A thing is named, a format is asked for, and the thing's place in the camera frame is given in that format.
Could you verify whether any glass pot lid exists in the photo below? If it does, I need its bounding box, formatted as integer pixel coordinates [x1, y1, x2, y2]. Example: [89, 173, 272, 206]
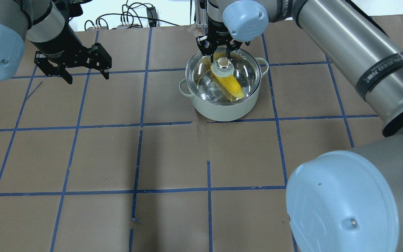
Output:
[185, 48, 269, 106]

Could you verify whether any aluminium frame post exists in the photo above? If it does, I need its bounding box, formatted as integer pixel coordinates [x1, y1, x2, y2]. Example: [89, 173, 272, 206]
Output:
[195, 0, 208, 28]

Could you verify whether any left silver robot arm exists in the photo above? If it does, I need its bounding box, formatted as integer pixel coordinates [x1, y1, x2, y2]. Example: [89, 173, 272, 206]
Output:
[0, 0, 112, 84]

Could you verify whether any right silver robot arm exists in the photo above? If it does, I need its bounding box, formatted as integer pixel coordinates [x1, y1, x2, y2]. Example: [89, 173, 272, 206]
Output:
[208, 0, 403, 252]

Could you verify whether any black power adapter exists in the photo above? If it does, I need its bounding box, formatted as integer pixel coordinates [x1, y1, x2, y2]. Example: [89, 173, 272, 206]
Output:
[147, 7, 158, 27]

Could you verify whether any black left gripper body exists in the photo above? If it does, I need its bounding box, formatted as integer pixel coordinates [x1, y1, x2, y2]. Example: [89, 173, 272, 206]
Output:
[31, 27, 94, 70]

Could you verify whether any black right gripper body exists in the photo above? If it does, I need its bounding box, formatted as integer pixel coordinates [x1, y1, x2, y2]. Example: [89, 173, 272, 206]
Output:
[205, 21, 235, 49]

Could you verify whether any steel pot with green handles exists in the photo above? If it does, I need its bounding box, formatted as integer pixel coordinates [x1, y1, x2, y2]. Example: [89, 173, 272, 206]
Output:
[179, 47, 270, 122]

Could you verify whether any yellow corn cob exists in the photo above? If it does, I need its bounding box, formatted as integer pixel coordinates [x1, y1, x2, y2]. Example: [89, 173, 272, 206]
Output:
[211, 52, 245, 102]

